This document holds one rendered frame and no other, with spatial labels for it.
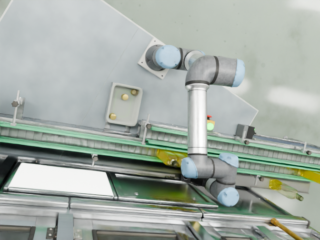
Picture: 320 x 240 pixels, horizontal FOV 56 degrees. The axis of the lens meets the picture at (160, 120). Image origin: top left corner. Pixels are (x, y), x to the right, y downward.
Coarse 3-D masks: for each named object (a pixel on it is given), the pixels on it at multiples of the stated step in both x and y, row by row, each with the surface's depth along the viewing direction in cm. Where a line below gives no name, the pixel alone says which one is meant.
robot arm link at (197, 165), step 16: (192, 64) 117; (208, 64) 114; (192, 80) 114; (208, 80) 115; (192, 96) 114; (192, 112) 113; (192, 128) 112; (192, 144) 111; (192, 160) 109; (208, 160) 111; (192, 176) 109; (208, 176) 111
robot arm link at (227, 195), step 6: (210, 186) 121; (216, 186) 116; (222, 186) 113; (228, 186) 113; (234, 186) 115; (210, 192) 121; (216, 192) 115; (222, 192) 112; (228, 192) 111; (234, 192) 112; (216, 198) 116; (222, 198) 111; (228, 198) 111; (234, 198) 112; (222, 204) 114; (228, 204) 112; (234, 204) 113
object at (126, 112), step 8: (112, 88) 163; (120, 88) 171; (128, 88) 172; (136, 88) 167; (112, 96) 171; (120, 96) 172; (128, 96) 173; (136, 96) 174; (112, 104) 171; (120, 104) 173; (128, 104) 174; (136, 104) 171; (112, 112) 172; (120, 112) 173; (128, 112) 175; (136, 112) 169; (112, 120) 166; (120, 120) 171; (128, 120) 175; (136, 120) 169
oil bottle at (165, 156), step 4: (160, 152) 164; (164, 152) 159; (168, 152) 160; (160, 156) 163; (164, 156) 157; (168, 156) 153; (172, 156) 153; (176, 156) 154; (164, 160) 156; (168, 160) 152; (176, 160) 153; (168, 164) 152
